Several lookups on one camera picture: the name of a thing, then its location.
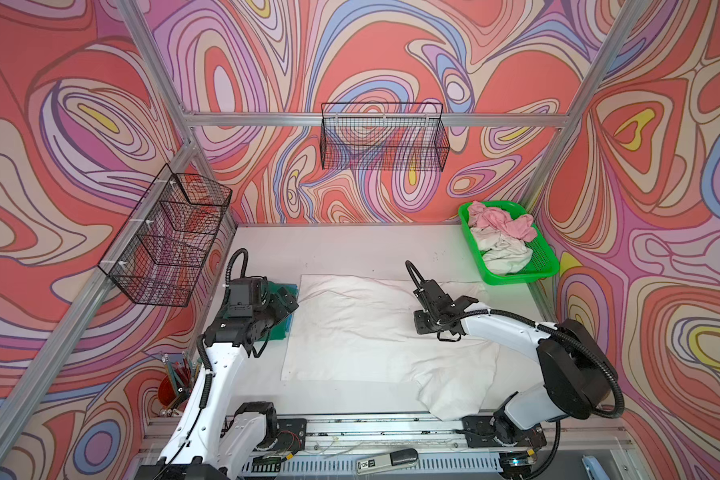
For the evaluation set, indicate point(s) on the back black wire basket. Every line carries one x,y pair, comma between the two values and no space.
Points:
386,136

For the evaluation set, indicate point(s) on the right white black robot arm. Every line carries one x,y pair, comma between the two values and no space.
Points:
578,381

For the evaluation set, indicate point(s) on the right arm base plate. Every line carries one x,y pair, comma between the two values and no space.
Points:
486,431

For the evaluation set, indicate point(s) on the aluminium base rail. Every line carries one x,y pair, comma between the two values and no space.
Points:
344,434

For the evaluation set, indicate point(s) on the white patterned t shirt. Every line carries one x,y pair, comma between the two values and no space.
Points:
502,254

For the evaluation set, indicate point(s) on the green plastic basket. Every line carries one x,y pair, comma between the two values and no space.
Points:
543,263

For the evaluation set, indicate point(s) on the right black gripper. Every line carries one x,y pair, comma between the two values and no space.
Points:
422,326

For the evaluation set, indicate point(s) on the folded green t shirt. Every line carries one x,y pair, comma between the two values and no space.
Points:
281,330

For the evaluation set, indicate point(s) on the left black wire basket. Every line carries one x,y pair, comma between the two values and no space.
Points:
159,253

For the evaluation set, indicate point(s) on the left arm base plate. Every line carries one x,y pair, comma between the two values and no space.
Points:
290,436

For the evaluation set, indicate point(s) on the red pen cup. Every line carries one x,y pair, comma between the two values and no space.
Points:
181,373

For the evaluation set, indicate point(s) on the pink t shirt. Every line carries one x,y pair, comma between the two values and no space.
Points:
482,217

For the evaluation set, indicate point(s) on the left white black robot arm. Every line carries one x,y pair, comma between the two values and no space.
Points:
204,445

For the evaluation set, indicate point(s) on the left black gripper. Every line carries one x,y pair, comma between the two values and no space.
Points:
280,309

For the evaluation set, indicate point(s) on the black wire basket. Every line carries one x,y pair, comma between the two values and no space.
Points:
386,136
159,253

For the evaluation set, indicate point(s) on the grey black handheld device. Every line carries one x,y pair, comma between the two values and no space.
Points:
386,462

